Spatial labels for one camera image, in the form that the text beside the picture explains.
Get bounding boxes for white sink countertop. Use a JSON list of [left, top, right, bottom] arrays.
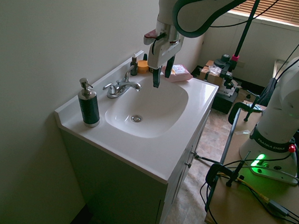
[[49, 43, 228, 194]]

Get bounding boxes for black box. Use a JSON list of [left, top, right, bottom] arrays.
[[210, 87, 242, 116]]

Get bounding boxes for yellow cable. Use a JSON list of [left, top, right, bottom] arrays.
[[218, 168, 271, 209]]

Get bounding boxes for cardboard box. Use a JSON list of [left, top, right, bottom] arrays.
[[196, 59, 226, 87]]

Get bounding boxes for wooden table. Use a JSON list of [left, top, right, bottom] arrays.
[[194, 100, 299, 224]]

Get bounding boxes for grey vanity cabinet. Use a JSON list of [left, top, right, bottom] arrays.
[[59, 105, 225, 224]]

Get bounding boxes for wooden window blinds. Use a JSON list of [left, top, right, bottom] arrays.
[[227, 0, 299, 37]]

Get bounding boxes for black camera stand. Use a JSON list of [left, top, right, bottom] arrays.
[[207, 0, 273, 95]]

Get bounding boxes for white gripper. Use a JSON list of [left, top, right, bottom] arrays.
[[145, 38, 189, 89]]

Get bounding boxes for dark dropper bottle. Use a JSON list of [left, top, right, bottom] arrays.
[[129, 54, 140, 77]]

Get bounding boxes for grey cable adapter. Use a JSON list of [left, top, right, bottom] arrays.
[[265, 196, 292, 220]]

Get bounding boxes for thin black cable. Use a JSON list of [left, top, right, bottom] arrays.
[[207, 0, 299, 30]]

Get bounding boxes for black sanitizer pump dispenser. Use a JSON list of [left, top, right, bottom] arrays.
[[76, 76, 102, 129]]

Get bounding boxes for chrome two-handle faucet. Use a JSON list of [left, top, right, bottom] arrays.
[[100, 65, 143, 100]]

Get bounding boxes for orange round jar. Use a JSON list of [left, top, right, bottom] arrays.
[[136, 59, 150, 75]]

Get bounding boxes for pink wipes pack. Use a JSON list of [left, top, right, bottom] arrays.
[[160, 62, 194, 84]]

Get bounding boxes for wrist camera with red trim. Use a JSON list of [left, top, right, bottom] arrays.
[[142, 28, 165, 47]]

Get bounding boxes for black C-clamp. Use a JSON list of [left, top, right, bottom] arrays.
[[227, 99, 269, 125], [202, 151, 255, 192]]

